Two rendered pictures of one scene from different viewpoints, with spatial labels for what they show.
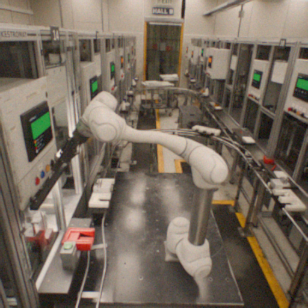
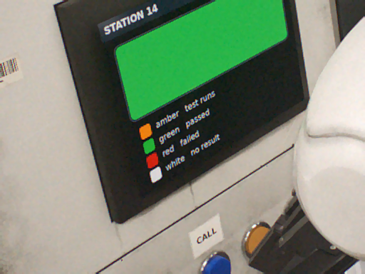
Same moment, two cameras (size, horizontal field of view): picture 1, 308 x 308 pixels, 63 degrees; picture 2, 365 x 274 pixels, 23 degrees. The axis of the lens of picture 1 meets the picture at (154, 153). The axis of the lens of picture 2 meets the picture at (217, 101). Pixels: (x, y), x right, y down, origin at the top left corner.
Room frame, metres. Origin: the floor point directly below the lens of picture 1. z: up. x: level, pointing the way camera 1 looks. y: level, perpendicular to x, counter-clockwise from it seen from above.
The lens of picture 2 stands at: (0.60, -0.09, 1.93)
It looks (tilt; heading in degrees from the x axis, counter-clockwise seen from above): 24 degrees down; 53
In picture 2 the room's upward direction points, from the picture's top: 11 degrees counter-clockwise
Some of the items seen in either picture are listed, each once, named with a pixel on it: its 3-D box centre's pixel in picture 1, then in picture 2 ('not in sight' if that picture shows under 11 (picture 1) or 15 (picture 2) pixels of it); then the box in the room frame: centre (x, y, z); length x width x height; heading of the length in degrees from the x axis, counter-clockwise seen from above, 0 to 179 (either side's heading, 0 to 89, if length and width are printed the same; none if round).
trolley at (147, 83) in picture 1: (157, 97); not in sight; (7.07, -0.02, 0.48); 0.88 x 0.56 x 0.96; 109
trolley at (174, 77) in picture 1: (168, 89); not in sight; (8.35, -0.39, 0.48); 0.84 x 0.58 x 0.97; 9
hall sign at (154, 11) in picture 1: (162, 11); not in sight; (9.70, -0.10, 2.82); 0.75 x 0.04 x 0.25; 91
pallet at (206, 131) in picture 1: (206, 132); not in sight; (3.35, -0.71, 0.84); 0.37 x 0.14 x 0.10; 59
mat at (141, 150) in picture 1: (148, 124); not in sight; (6.12, 0.17, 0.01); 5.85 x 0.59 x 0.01; 1
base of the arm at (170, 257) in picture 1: (177, 246); not in sight; (1.33, -0.19, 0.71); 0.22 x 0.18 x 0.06; 1
